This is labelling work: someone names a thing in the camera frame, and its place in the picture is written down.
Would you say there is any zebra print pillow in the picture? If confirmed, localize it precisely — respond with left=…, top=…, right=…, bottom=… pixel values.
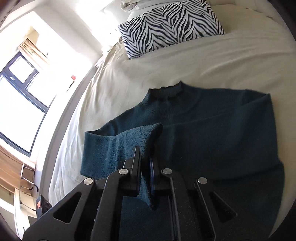
left=118, top=1, right=225, bottom=59

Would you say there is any black box with red label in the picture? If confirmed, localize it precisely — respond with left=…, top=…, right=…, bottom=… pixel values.
left=36, top=195, right=52, bottom=219

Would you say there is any cream bed sheet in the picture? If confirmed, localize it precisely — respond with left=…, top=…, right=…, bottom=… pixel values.
left=49, top=1, right=295, bottom=228

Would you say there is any crumpled white duvet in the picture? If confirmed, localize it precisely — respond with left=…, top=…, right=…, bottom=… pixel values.
left=120, top=0, right=149, bottom=11

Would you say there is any beige curtain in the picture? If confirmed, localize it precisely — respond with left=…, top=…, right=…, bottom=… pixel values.
left=18, top=38, right=48, bottom=63

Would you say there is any wooden chair with metal frame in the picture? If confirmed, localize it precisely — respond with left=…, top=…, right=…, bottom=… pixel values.
left=1, top=147, right=39, bottom=218

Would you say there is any dark framed window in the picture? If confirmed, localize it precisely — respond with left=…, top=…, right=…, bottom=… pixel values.
left=1, top=51, right=49, bottom=157

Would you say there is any dark teal knit sweater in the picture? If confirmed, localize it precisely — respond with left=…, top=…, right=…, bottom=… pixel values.
left=81, top=82, right=285, bottom=240

